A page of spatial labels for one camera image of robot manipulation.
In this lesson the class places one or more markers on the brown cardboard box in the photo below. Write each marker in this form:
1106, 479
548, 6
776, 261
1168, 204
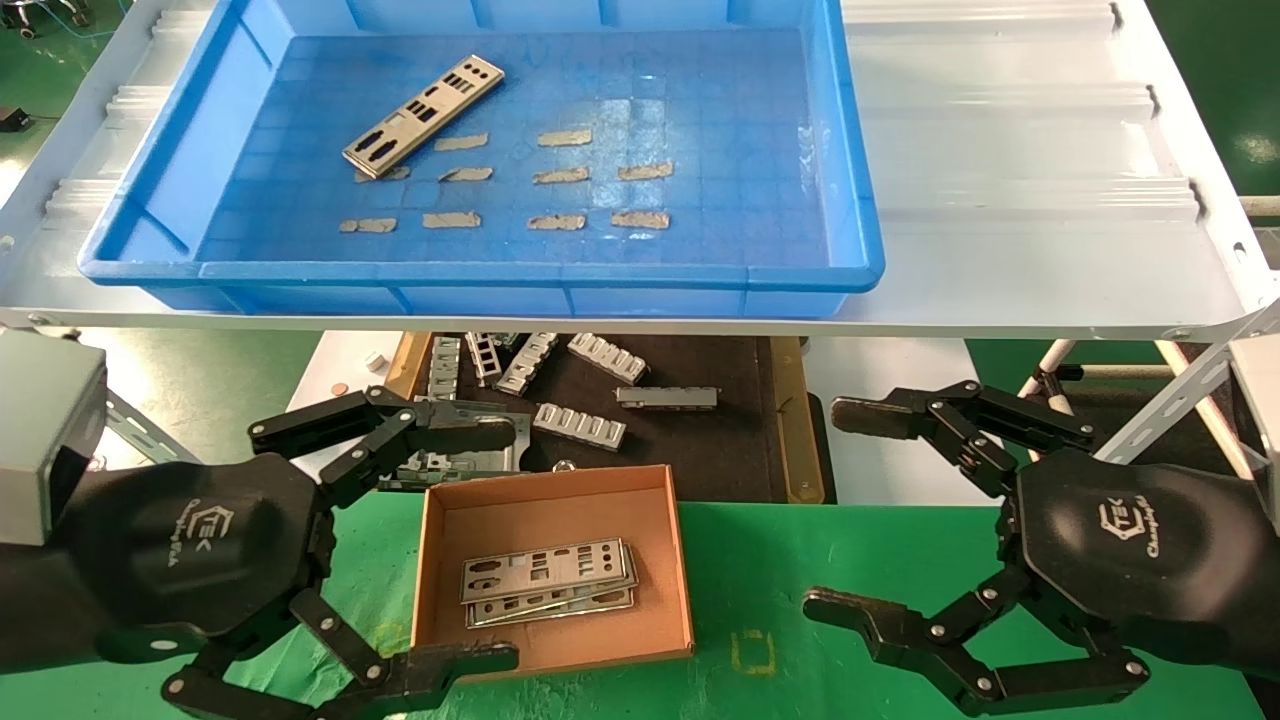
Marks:
540, 510

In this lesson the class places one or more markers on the small white cube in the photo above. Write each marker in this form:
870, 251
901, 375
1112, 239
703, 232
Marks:
375, 360

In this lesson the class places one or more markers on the dark tray with wooden frame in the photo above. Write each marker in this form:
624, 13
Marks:
700, 450

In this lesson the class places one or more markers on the ribbed grey metal bracket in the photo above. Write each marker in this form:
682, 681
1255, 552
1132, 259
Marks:
608, 357
579, 425

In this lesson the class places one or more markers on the plain grey metal bar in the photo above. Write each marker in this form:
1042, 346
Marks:
667, 397

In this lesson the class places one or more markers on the beige horizontal pipe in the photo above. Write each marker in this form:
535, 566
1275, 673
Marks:
1262, 205

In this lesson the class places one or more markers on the white metal shelf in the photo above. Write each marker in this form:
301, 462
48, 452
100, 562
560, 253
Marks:
1000, 150

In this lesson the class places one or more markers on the white pipe rack frame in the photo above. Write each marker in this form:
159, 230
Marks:
1060, 355

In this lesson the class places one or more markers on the green table cloth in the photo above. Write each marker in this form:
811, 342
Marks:
740, 560

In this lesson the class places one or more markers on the perforated white shelf brace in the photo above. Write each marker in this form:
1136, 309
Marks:
1180, 395
140, 430

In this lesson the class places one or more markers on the blue plastic tray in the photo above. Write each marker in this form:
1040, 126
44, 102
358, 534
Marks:
700, 130

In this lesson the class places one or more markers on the grey slotted metal bracket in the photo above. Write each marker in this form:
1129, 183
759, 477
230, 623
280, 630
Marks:
527, 362
445, 365
483, 357

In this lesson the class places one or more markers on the black office chair base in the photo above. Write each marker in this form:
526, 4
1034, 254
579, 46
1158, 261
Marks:
24, 27

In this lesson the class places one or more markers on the large grey metal plate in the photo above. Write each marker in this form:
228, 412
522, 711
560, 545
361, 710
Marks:
480, 463

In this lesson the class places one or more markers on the small black floor box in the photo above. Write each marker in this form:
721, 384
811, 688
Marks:
12, 118

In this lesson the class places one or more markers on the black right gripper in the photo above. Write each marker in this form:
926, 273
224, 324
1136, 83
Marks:
1130, 540

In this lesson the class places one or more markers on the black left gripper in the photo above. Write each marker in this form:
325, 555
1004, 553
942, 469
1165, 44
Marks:
200, 540

